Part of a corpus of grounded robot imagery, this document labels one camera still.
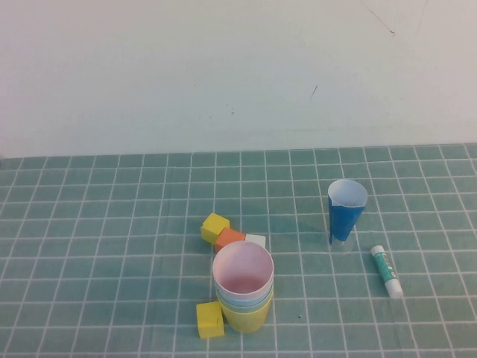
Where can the pink plastic cup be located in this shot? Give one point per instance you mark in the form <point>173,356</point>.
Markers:
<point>242,261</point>

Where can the light blue plastic cup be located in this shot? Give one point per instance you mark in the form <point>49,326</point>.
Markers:
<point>227,301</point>

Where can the green plastic cup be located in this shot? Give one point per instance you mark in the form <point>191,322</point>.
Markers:
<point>238,308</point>

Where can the yellow cube block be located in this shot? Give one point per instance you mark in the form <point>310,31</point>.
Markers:
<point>214,225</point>
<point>209,318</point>

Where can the orange cube block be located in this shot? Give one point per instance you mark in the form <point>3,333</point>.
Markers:
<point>227,238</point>

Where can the white cube block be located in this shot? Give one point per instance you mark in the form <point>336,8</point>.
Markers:
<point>257,239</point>

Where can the blue paper cone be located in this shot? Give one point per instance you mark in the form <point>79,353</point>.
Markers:
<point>344,220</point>

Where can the green checkered tablecloth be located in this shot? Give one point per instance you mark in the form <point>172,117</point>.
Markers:
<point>112,223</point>

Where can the yellow plastic cup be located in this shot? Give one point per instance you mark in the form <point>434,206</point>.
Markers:
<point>246,322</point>

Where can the green white glue stick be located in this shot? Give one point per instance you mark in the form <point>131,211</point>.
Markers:
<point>385,268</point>

